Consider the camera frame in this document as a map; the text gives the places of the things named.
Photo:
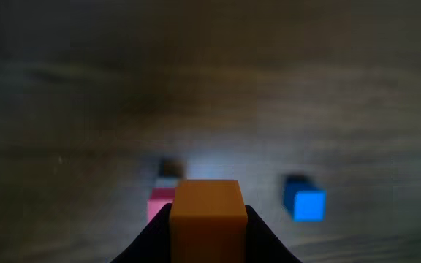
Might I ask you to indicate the blue cube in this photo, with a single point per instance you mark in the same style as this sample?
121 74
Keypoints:
307 204

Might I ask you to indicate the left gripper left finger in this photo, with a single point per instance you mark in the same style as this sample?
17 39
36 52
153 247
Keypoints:
154 243

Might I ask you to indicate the orange cube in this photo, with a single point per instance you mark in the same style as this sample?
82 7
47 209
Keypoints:
208 223

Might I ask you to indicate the pink cube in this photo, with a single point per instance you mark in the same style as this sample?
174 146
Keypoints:
158 204

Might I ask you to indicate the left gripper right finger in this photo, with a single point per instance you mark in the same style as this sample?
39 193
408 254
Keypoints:
261 244

